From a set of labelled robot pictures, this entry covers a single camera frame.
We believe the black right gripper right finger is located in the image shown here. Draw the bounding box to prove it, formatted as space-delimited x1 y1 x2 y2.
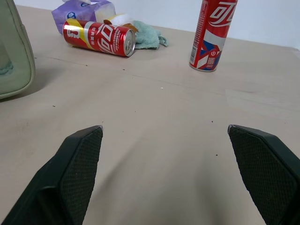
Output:
227 124 300 225

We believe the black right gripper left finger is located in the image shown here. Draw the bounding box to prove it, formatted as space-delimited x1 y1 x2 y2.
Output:
0 125 104 225

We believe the pale green bag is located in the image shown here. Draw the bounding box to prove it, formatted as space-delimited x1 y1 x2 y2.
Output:
0 0 36 100

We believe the red cola can with yellow band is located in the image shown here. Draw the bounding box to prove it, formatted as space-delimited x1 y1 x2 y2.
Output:
62 19 136 58

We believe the red cola can with blue pattern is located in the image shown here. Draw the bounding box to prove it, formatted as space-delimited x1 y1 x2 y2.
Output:
189 0 239 73

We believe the light green cloth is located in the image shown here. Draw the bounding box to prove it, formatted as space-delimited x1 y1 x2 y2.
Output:
133 20 169 51

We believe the purple tissue pack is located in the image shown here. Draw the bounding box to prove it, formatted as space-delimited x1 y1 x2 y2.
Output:
51 0 117 35

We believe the white yellow small container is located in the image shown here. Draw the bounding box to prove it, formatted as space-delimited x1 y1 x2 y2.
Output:
102 13 139 33

